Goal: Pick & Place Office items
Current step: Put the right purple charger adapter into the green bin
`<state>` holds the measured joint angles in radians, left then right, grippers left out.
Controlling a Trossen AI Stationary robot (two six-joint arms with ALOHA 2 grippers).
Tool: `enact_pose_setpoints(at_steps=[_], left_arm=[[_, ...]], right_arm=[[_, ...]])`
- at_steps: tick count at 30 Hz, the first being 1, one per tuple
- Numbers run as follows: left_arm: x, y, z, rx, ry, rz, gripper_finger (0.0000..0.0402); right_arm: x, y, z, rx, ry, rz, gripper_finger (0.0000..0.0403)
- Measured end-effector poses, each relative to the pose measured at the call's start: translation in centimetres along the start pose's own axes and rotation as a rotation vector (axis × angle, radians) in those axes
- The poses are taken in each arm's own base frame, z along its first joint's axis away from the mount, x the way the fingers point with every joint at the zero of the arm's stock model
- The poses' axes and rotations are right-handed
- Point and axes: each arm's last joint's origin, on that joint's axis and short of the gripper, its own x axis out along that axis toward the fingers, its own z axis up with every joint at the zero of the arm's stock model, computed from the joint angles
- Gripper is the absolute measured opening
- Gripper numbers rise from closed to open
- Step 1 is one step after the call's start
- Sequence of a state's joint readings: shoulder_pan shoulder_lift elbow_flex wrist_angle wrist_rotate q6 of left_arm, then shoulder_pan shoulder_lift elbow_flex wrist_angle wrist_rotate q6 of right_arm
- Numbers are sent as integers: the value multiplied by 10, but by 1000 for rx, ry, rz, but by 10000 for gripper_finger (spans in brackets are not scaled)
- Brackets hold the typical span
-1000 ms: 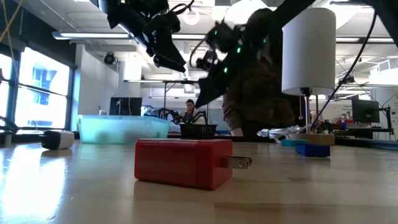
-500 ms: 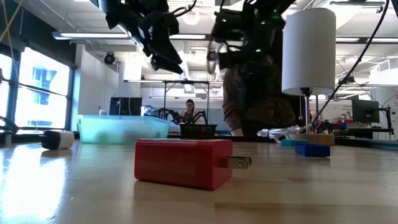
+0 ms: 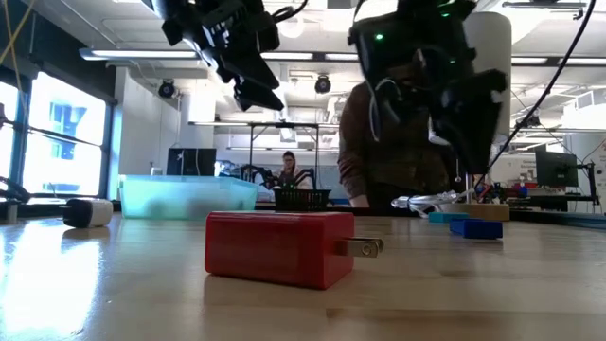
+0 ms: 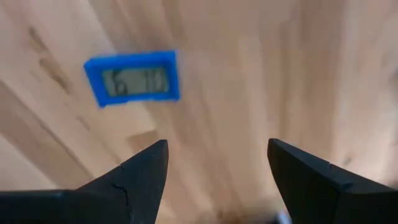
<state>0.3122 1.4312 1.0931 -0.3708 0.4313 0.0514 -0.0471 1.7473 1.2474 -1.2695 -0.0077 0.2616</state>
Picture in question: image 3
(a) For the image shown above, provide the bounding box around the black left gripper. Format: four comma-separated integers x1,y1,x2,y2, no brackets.
151,0,286,113

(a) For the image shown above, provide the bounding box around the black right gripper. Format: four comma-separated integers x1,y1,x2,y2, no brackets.
348,4,508,174

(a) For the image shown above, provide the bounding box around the long ceiling light bar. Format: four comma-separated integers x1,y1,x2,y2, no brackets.
79,46,361,63

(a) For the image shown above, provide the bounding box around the white cylinder shade table lamp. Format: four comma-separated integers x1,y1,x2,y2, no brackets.
439,11,513,223

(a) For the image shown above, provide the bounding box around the person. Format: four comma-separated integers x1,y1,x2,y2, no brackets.
276,150,314,190
337,80,470,212

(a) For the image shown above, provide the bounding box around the teal flat device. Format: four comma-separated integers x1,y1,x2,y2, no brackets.
428,211,471,224

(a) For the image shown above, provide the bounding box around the black computer monitor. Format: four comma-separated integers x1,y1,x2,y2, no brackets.
166,147,218,177
535,150,579,188

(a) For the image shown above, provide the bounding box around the blue usb tester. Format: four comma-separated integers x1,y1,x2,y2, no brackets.
448,218,504,241

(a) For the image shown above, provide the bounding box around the small black basket bin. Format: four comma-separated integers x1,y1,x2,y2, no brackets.
273,188,332,213

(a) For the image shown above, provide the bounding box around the teal translucent plastic tray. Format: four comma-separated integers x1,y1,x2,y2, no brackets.
117,175,259,221

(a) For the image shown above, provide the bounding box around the large red plug charger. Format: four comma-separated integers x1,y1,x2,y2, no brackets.
204,210,385,292

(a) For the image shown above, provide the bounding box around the large window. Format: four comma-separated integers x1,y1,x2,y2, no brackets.
0,70,117,200

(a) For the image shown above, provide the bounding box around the black white plug charger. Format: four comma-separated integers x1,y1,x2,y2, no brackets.
62,198,115,230

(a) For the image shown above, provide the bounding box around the black background rig frame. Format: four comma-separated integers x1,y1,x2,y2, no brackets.
187,120,343,188

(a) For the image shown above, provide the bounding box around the black aluminium table frame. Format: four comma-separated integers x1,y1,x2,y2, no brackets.
0,202,606,224

